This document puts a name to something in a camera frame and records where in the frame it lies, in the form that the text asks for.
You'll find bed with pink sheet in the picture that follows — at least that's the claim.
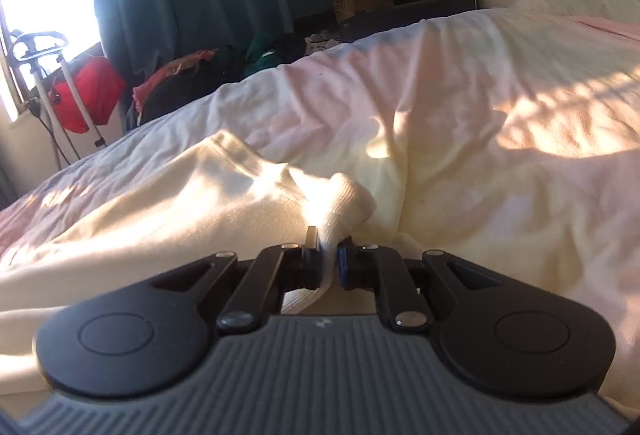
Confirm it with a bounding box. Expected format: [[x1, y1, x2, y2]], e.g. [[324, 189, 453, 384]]
[[0, 5, 640, 366]]

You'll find red bag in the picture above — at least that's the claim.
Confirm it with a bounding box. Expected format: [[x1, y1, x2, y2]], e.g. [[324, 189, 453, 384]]
[[49, 55, 127, 136]]

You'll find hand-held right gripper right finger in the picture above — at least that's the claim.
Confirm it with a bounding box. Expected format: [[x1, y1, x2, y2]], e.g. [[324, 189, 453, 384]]
[[336, 237, 505, 335]]

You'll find patterned cloth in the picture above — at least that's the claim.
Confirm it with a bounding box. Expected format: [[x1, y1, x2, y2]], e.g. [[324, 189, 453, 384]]
[[304, 31, 346, 56]]

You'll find garment steamer stand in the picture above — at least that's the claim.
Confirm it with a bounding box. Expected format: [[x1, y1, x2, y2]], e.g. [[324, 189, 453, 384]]
[[7, 31, 108, 168]]

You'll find green cloth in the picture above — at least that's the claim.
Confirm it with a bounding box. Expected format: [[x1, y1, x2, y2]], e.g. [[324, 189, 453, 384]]
[[244, 32, 288, 78]]

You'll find black bag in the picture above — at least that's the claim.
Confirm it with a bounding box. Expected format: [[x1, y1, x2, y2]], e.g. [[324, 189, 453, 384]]
[[125, 47, 251, 128]]

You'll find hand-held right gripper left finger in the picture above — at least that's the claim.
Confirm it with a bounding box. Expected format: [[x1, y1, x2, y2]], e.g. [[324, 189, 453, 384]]
[[149, 226, 322, 335]]

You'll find pink and orange clothes pile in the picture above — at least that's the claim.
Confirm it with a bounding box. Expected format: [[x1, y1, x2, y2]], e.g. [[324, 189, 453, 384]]
[[131, 47, 221, 116]]

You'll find cream knit sweater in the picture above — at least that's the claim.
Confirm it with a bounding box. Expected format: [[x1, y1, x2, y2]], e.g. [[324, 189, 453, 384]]
[[0, 130, 426, 383]]

